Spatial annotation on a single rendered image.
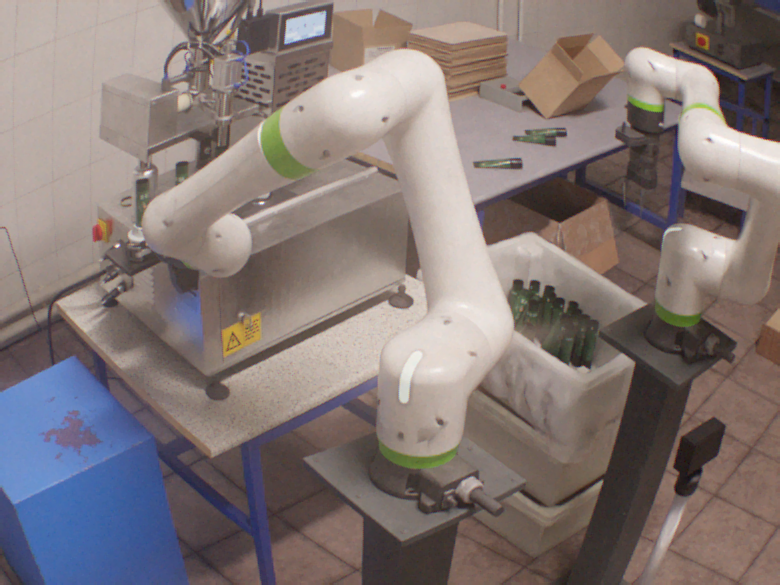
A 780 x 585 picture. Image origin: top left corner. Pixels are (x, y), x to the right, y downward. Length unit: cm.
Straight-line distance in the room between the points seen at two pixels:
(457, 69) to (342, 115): 232
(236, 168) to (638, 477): 118
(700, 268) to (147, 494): 136
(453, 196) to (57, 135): 223
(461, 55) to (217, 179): 220
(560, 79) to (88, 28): 178
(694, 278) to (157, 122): 115
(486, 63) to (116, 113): 194
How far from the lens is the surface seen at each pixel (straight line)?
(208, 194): 160
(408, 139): 156
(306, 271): 220
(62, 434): 230
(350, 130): 141
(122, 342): 232
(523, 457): 267
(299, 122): 144
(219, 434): 203
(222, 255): 176
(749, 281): 198
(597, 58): 377
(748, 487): 326
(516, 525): 282
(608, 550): 245
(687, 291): 201
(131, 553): 244
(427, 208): 160
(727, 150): 165
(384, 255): 236
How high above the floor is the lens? 201
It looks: 30 degrees down
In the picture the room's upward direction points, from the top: 3 degrees clockwise
